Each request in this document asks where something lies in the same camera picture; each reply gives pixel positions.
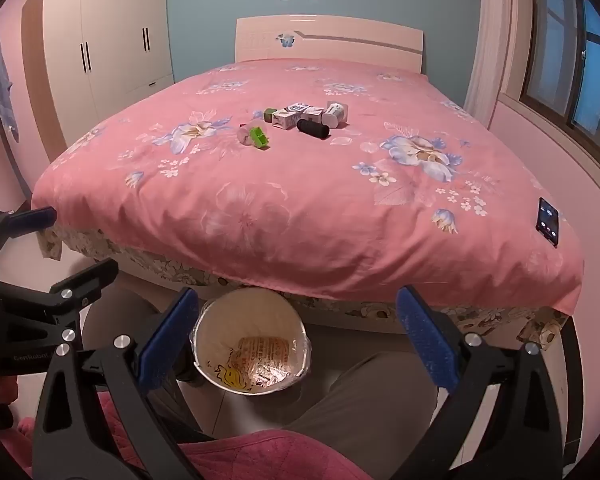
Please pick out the green cube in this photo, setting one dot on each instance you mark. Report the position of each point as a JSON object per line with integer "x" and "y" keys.
{"x": 268, "y": 114}

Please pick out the white window casing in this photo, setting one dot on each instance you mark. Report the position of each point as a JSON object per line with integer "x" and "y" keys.
{"x": 495, "y": 35}

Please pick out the floral bed sheet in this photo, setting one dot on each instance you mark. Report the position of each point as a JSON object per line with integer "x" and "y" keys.
{"x": 370, "y": 310}

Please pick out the cream wardrobe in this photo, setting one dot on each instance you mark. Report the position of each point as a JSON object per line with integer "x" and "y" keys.
{"x": 110, "y": 35}

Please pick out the pink quilted jacket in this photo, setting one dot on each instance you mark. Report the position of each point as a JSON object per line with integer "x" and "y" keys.
{"x": 260, "y": 455}

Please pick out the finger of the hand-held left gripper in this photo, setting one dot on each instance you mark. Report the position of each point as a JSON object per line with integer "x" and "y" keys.
{"x": 87, "y": 280}
{"x": 30, "y": 219}

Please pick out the green plastic piece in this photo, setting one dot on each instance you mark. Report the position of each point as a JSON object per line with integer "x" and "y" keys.
{"x": 260, "y": 138}

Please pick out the orange snack wrapper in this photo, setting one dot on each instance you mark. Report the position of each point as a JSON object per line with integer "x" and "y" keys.
{"x": 262, "y": 355}

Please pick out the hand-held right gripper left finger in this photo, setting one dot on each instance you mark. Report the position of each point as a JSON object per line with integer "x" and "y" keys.
{"x": 166, "y": 335}

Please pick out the pink wooden bed headboard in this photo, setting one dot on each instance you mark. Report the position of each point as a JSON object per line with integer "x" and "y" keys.
{"x": 330, "y": 45}

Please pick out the white trash bin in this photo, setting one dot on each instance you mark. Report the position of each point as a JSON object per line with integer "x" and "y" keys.
{"x": 220, "y": 330}

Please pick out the small white carton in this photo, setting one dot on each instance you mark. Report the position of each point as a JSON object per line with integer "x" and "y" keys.
{"x": 285, "y": 120}

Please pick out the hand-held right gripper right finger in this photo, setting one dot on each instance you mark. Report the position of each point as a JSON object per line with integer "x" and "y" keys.
{"x": 425, "y": 340}

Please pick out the person's left hand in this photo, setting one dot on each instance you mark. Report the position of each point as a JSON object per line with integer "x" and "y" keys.
{"x": 2, "y": 390}

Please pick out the dark framed window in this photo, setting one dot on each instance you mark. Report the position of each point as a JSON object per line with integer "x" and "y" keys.
{"x": 555, "y": 60}

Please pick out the black smartphone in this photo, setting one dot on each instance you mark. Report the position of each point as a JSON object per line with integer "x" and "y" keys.
{"x": 547, "y": 220}

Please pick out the white blue milk carton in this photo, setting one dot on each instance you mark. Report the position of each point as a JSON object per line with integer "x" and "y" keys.
{"x": 300, "y": 108}

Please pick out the pink floral blanket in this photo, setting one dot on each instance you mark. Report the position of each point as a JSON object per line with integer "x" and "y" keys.
{"x": 305, "y": 210}

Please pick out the blue hanging clothes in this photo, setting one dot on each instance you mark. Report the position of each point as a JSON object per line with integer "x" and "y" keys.
{"x": 1, "y": 80}

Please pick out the black cylinder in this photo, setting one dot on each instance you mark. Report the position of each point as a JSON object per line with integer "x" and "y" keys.
{"x": 314, "y": 127}

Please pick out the white yogurt cup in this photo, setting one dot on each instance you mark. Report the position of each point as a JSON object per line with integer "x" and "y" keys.
{"x": 336, "y": 114}

